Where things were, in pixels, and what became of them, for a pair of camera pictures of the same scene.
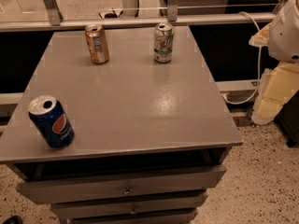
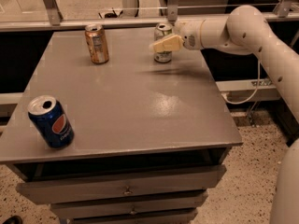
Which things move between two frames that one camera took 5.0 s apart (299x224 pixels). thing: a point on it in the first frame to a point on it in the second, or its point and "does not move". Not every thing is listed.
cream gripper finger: x=277 y=87 to x=173 y=43
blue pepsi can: x=51 y=120 does not move
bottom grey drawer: x=176 y=217 does not move
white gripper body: x=285 y=35 to x=191 y=35
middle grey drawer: x=86 y=208 does not move
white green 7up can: x=163 y=38 does not move
